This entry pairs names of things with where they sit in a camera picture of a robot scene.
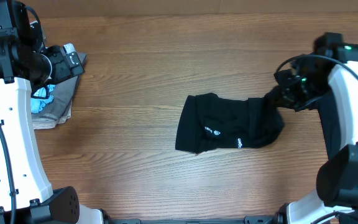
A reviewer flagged black polo shirt Sydrogen logo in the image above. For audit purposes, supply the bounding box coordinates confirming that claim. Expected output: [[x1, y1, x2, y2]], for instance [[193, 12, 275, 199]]
[[175, 93, 285, 154]]

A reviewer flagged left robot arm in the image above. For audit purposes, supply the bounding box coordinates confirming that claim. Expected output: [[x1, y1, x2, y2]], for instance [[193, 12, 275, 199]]
[[0, 35, 109, 223]]

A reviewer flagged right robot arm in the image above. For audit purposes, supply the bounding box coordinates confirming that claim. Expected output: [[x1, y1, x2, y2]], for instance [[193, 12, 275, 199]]
[[271, 42, 358, 223]]

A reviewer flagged folded grey garment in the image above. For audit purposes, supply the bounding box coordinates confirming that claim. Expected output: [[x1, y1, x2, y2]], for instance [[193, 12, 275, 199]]
[[31, 51, 88, 121]]

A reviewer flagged black t-shirt white label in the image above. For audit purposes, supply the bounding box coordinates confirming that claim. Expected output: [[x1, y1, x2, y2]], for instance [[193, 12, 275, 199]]
[[315, 41, 358, 161]]

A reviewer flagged folded light blue shirt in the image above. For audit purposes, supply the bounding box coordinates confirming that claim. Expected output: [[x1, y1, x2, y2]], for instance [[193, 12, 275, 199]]
[[30, 85, 55, 114]]

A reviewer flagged folded beige garment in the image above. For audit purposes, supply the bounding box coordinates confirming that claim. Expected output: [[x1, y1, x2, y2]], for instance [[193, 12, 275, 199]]
[[32, 102, 72, 129]]

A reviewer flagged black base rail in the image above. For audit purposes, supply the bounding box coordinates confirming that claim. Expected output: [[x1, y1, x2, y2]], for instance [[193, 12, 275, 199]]
[[104, 215, 273, 224]]

